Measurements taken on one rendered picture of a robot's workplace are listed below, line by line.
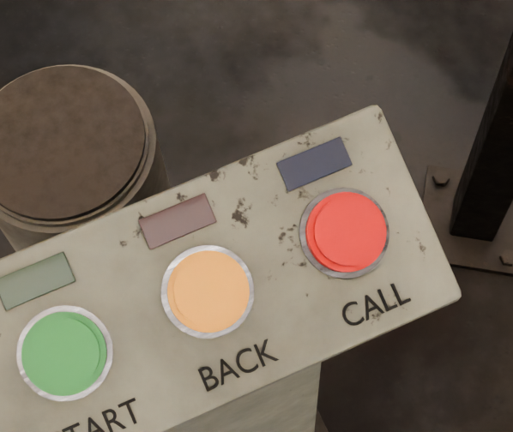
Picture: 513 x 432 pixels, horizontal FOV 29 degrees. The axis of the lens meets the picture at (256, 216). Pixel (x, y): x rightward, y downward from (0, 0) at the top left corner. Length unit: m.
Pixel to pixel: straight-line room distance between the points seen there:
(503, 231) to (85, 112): 0.65
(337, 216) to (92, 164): 0.19
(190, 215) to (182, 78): 0.77
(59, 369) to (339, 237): 0.15
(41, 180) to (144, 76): 0.65
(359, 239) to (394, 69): 0.78
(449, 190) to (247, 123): 0.26
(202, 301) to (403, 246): 0.11
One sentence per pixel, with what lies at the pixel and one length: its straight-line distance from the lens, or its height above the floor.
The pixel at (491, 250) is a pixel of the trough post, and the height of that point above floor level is 0.01.
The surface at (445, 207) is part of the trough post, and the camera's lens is 1.17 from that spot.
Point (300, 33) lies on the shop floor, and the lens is 1.29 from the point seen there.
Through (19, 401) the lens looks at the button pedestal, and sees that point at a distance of 0.50.
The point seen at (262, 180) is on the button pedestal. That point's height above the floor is 0.61.
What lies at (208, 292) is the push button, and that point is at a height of 0.61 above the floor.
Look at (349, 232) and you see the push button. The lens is 0.50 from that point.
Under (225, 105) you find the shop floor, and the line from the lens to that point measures 1.24.
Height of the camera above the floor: 1.07
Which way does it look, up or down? 66 degrees down
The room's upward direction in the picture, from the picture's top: 5 degrees counter-clockwise
